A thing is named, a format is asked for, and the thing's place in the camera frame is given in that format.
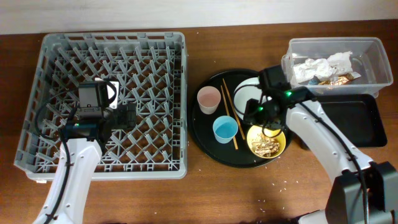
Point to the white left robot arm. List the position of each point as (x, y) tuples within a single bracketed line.
[(83, 143)]

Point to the blue cup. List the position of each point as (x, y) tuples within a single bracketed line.
[(225, 128)]

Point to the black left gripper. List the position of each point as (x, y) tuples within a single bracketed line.
[(127, 115)]

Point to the gold foil wrapper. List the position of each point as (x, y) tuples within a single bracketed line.
[(340, 80)]

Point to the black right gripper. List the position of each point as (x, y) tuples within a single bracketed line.
[(252, 112)]

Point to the wooden chopstick left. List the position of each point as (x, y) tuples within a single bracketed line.
[(227, 112)]

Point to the crumpled white paper waste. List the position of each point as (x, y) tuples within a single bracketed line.
[(323, 68)]

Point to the wooden chopstick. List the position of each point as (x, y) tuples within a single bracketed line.
[(234, 111), (227, 112)]

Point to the black rectangular bin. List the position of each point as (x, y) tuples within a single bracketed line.
[(357, 117)]

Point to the clear plastic waste bin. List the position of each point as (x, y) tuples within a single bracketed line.
[(368, 58)]

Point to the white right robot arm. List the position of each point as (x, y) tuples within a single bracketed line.
[(363, 191)]

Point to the yellow bowl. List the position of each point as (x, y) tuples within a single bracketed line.
[(255, 130)]

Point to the round black tray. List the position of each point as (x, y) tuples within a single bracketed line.
[(200, 125)]

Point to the food scraps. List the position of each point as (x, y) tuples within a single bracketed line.
[(264, 146)]

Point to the pink cup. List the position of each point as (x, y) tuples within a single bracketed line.
[(208, 99)]

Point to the wooden chopstick right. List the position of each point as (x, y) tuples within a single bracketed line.
[(234, 111)]

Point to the white plate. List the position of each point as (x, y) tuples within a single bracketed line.
[(250, 93)]

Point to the grey plastic dishwasher rack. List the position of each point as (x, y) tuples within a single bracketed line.
[(149, 70)]

